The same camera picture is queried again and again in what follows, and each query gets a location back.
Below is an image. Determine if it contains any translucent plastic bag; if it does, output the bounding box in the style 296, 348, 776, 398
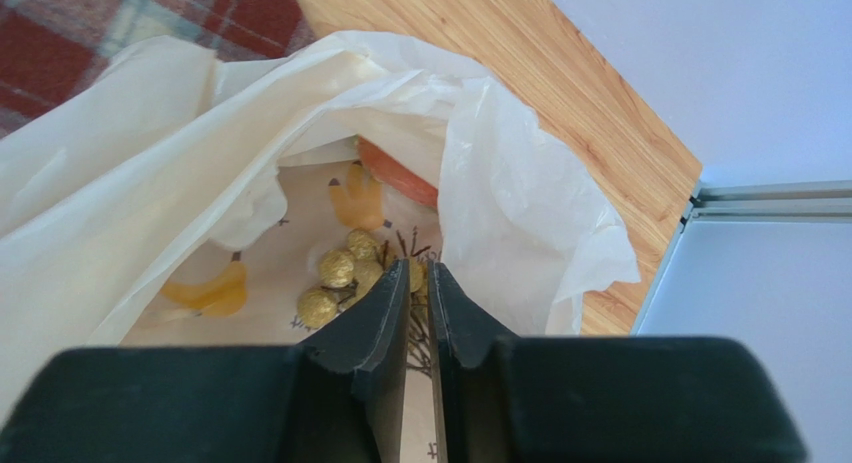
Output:
1, 31, 640, 414

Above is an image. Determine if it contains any red fake watermelon slice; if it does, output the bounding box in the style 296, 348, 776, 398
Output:
356, 136, 438, 209

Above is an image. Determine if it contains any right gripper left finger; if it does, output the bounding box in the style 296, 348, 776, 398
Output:
296, 260, 410, 462

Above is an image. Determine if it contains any aluminium frame rail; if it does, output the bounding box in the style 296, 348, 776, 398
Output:
630, 180, 851, 336

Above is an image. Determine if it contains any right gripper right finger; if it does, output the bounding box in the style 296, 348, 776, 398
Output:
428, 262, 514, 462

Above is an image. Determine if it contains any red plaid cloth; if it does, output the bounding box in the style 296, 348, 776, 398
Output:
1, 0, 315, 136

